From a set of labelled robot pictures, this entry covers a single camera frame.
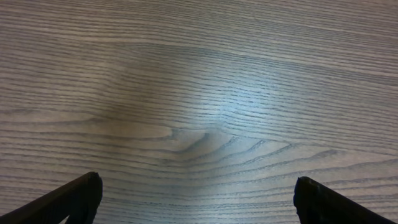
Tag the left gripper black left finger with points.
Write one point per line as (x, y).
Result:
(74, 202)

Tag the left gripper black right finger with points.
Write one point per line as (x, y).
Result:
(317, 204)

